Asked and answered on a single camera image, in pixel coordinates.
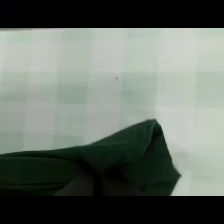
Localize dark green T-shirt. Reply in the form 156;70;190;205
0;118;182;197

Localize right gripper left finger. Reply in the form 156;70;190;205
54;173;102;197

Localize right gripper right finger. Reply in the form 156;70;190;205
101;169;145;197

